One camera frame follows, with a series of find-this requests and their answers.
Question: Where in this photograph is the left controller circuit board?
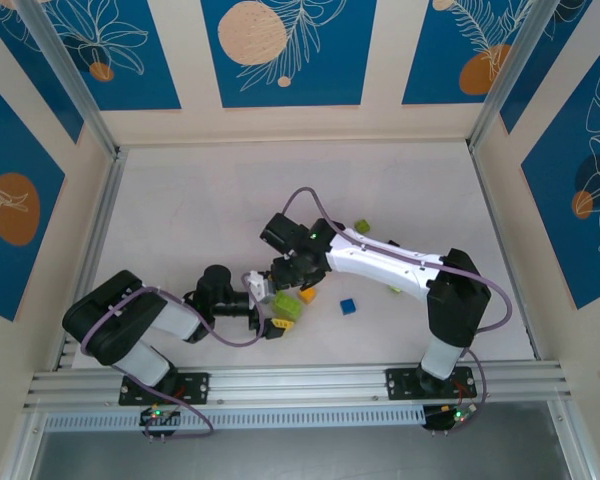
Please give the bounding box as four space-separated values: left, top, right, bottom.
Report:
139 407 182 427

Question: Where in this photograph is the aluminium side rail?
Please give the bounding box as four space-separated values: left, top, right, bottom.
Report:
52 147 129 374
467 147 544 361

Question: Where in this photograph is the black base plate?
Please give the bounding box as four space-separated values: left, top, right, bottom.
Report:
118 372 211 406
385 367 474 401

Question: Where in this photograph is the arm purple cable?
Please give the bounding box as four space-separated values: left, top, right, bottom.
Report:
283 186 512 414
79 285 274 441

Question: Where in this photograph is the grey slotted cable duct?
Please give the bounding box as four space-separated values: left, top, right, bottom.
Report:
44 405 426 431

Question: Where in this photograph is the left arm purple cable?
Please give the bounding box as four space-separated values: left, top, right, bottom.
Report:
79 285 274 441

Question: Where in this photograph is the aluminium frame bar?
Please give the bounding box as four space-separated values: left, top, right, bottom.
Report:
2 407 49 480
547 399 591 480

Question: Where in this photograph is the grey metal plate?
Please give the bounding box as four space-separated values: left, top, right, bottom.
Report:
29 399 571 480

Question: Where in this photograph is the large green lego brick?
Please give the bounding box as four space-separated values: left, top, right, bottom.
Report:
272 291 304 322

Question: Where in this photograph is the controller circuit board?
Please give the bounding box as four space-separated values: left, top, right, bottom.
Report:
139 407 182 427
424 404 479 432

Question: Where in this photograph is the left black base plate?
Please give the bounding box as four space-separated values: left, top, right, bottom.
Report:
118 372 211 406

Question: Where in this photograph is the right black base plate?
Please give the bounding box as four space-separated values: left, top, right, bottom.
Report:
385 367 474 401

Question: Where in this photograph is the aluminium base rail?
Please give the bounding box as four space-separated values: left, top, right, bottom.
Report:
22 363 574 409

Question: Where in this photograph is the aluminium corner post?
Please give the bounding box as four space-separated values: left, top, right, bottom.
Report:
14 0 121 159
467 0 556 154

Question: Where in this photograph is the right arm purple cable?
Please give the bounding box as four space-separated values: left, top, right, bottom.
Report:
283 186 512 414

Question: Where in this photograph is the right controller circuit board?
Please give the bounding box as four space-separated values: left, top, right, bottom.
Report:
424 404 479 432

